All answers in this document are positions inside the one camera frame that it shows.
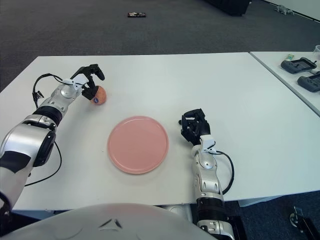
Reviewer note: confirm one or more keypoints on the black caster wheel stand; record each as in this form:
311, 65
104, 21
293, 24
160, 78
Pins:
303, 222

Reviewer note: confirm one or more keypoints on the flat dark floor object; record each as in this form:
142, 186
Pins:
136, 14

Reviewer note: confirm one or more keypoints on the black cabinet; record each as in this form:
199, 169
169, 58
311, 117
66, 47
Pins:
228, 7

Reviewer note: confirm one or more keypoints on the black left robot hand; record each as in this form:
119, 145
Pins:
90, 91

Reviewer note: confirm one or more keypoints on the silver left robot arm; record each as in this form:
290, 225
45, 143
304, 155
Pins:
25, 140

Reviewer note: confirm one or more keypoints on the grey robot torso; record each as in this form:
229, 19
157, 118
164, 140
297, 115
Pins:
100, 222

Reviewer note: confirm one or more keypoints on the green packet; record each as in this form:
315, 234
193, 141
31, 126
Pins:
290, 57

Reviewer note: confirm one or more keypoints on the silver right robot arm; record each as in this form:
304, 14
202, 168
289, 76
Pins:
208, 176

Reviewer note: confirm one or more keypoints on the clear plastic cup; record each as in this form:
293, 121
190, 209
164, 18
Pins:
317, 50

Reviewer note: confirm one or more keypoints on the red yellow apple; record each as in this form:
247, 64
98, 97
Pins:
101, 96

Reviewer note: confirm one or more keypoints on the grey handheld controller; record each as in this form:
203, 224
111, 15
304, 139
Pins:
311, 83
297, 65

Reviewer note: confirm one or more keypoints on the grey toy figure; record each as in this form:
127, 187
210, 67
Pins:
283, 9

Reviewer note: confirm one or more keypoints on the pink round plate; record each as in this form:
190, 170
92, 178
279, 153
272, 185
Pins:
138, 145

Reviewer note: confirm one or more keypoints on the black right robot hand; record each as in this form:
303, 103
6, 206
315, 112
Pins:
197, 128

